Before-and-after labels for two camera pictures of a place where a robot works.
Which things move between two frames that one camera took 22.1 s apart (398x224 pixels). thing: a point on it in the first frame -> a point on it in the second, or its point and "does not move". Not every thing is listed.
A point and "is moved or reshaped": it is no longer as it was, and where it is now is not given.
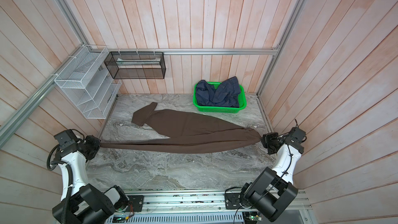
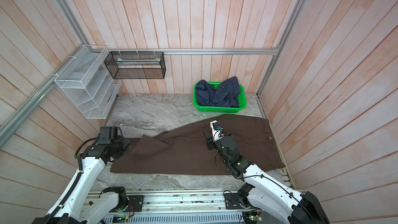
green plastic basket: x=221 y=109 does not move
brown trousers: x=184 y=132 is moved or reshaped
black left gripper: x=96 y=142 -> x=126 y=142
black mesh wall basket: x=136 y=65 does not move
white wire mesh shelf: x=84 y=81 does not move
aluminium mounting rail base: x=192 y=207 does not move
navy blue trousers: x=226 y=95 does not move
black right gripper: x=267 y=139 -> x=209 y=141
